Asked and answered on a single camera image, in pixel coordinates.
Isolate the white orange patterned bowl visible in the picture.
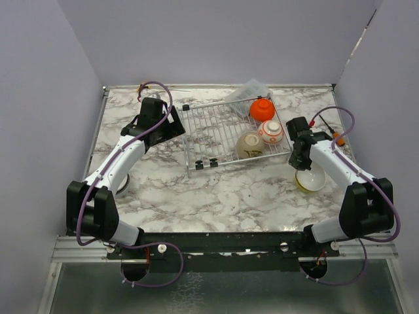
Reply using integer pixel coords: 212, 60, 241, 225
258, 120, 284, 145

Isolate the orange plastic bowl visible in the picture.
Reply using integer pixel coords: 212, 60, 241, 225
249, 98, 275, 122

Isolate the beige ceramic bowl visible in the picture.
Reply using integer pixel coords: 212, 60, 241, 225
235, 131, 264, 159

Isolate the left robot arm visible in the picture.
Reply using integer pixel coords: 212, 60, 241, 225
66, 97, 185, 258

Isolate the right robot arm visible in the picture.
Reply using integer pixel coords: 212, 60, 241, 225
286, 117, 397, 256

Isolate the yellow black small clamp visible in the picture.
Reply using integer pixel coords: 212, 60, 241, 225
137, 84, 150, 93

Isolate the yellow white bowl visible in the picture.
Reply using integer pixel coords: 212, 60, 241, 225
295, 177, 311, 193

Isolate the clear plastic container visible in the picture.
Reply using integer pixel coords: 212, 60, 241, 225
225, 78, 272, 118

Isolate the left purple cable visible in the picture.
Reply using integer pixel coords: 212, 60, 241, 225
77, 80, 185, 288

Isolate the orange handled screwdriver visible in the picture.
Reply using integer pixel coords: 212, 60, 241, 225
319, 115, 346, 147

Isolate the silver wire dish rack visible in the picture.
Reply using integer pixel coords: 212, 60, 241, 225
179, 93, 291, 175

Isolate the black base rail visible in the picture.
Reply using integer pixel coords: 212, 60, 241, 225
107, 232, 339, 273

